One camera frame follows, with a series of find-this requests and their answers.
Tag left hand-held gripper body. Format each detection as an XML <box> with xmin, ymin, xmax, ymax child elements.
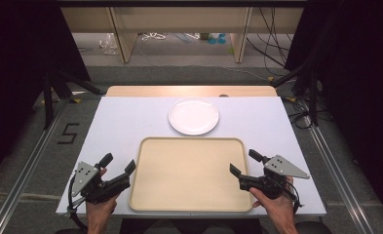
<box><xmin>70</xmin><ymin>161</ymin><xmax>132</xmax><ymax>206</ymax></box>

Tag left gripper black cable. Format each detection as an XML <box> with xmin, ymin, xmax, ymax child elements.
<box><xmin>66</xmin><ymin>174</ymin><xmax>90</xmax><ymax>232</ymax></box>

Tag white round plate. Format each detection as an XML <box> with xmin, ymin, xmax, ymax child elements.
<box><xmin>168</xmin><ymin>97</ymin><xmax>220</xmax><ymax>137</ymax></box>

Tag black curtain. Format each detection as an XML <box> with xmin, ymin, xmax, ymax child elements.
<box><xmin>284</xmin><ymin>0</ymin><xmax>383</xmax><ymax>228</ymax></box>
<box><xmin>0</xmin><ymin>0</ymin><xmax>92</xmax><ymax>178</ymax></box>

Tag person's left hand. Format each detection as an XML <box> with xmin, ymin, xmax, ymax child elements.
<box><xmin>86</xmin><ymin>194</ymin><xmax>120</xmax><ymax>218</ymax></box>

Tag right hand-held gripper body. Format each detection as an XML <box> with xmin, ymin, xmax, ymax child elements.
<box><xmin>238</xmin><ymin>154</ymin><xmax>311</xmax><ymax>200</ymax></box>

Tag beige rectangular tray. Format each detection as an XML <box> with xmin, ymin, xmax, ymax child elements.
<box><xmin>128</xmin><ymin>136</ymin><xmax>254</xmax><ymax>214</ymax></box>

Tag clear plastic bag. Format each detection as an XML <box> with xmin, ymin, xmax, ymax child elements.
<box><xmin>97</xmin><ymin>32</ymin><xmax>120</xmax><ymax>56</ymax></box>

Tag wooden shelf unit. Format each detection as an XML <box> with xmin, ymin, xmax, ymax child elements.
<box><xmin>60</xmin><ymin>6</ymin><xmax>305</xmax><ymax>64</ymax></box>

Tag white coiled cable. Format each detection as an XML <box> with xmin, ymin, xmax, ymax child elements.
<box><xmin>141</xmin><ymin>31</ymin><xmax>167</xmax><ymax>42</ymax></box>

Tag hanging black cables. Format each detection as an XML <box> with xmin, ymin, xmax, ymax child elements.
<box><xmin>245</xmin><ymin>7</ymin><xmax>294</xmax><ymax>78</ymax></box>

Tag person's legs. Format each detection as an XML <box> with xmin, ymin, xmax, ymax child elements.
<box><xmin>54</xmin><ymin>217</ymin><xmax>333</xmax><ymax>234</ymax></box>

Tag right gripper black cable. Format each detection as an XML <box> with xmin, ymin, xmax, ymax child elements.
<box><xmin>275</xmin><ymin>176</ymin><xmax>304</xmax><ymax>210</ymax></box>

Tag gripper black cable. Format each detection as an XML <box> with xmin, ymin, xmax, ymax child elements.
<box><xmin>66</xmin><ymin>174</ymin><xmax>90</xmax><ymax>232</ymax></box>
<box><xmin>275</xmin><ymin>176</ymin><xmax>304</xmax><ymax>210</ymax></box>

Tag person's right hand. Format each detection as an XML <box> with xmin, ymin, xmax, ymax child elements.
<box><xmin>249</xmin><ymin>175</ymin><xmax>296</xmax><ymax>219</ymax></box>

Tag blue plastic objects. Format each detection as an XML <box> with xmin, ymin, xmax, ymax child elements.
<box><xmin>207</xmin><ymin>32</ymin><xmax>228</xmax><ymax>46</ymax></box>

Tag aluminium floor rail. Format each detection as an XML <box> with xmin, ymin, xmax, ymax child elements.
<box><xmin>0</xmin><ymin>99</ymin><xmax>70</xmax><ymax>234</ymax></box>
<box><xmin>304</xmin><ymin>116</ymin><xmax>376</xmax><ymax>234</ymax></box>

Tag black metal stand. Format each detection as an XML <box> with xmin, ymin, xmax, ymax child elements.
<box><xmin>270</xmin><ymin>60</ymin><xmax>321</xmax><ymax>127</ymax></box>
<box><xmin>42</xmin><ymin>68</ymin><xmax>104</xmax><ymax>131</ymax></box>

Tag black floor cables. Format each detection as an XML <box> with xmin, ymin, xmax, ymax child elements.
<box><xmin>284</xmin><ymin>97</ymin><xmax>314</xmax><ymax>130</ymax></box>

